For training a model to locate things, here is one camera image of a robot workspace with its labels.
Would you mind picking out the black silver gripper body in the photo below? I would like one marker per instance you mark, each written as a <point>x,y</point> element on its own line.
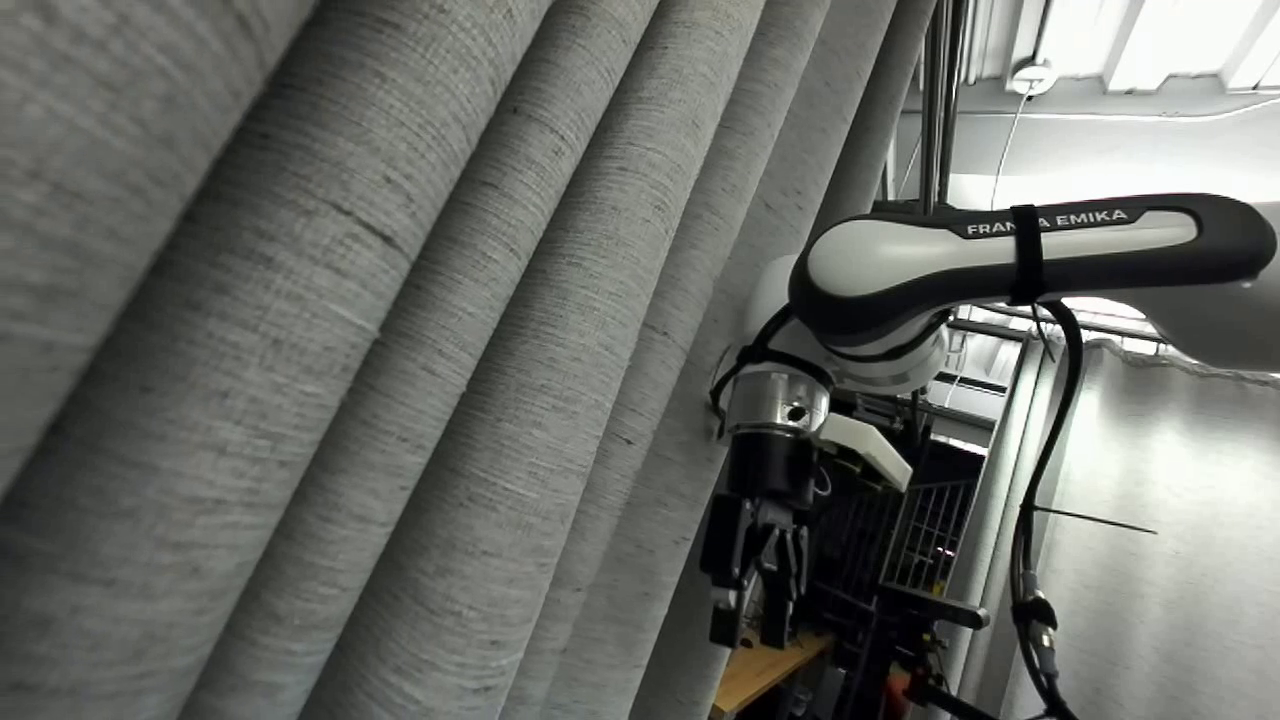
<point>762,512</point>

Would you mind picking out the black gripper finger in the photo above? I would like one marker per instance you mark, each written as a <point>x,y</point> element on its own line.
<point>782,574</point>
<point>724,612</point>

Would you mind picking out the light grey pleated curtain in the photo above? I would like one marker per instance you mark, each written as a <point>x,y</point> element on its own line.
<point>359,355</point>

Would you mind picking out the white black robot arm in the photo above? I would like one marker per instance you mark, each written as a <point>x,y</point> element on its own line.
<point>866,306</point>

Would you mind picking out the wooden workbench top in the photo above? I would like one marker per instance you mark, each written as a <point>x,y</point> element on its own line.
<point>759,668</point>

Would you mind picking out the white ceiling sensor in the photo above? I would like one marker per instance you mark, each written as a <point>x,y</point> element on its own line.
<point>1029,76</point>

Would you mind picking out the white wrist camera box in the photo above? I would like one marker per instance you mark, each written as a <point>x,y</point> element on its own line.
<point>866,443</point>

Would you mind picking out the black wire rack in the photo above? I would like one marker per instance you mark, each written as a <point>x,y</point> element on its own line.
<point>874,535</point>

